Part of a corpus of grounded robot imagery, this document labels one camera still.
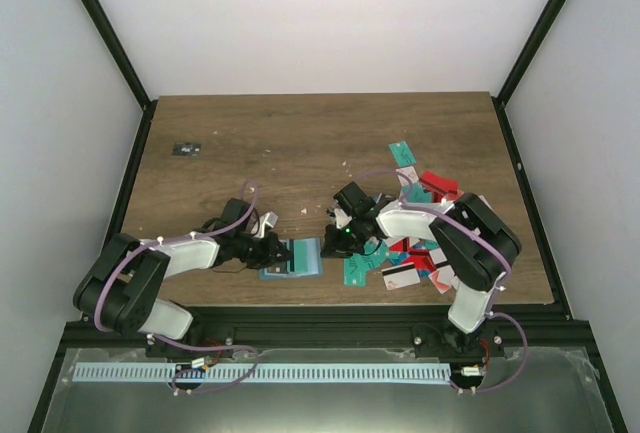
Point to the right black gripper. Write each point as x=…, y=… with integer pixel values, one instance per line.
x=335, y=249

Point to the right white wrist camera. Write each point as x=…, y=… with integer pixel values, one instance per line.
x=338, y=216

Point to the teal magnetic stripe card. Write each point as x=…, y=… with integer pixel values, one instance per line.
x=300, y=253

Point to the light blue slotted cable duct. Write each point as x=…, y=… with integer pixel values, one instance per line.
x=426, y=373

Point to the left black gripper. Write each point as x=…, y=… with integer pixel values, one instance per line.
x=274, y=246

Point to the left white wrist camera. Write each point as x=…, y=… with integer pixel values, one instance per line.
x=264, y=224

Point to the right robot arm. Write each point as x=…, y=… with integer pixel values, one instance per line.
x=478, y=247

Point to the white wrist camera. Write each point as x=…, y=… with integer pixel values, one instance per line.
x=264, y=224
x=338, y=216

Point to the white card with red pattern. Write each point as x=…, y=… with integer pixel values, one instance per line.
x=407, y=175

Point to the teal card top right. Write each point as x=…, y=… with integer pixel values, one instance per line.
x=402, y=153

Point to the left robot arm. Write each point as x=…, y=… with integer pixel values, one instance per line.
x=121, y=290

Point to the black aluminium frame rail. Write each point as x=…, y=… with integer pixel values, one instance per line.
x=423, y=329

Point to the small black card far left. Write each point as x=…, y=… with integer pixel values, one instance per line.
x=186, y=149

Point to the white magnetic stripe card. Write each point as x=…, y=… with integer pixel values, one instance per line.
x=400, y=276

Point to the blue leather card holder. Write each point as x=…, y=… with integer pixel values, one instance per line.
x=315, y=267

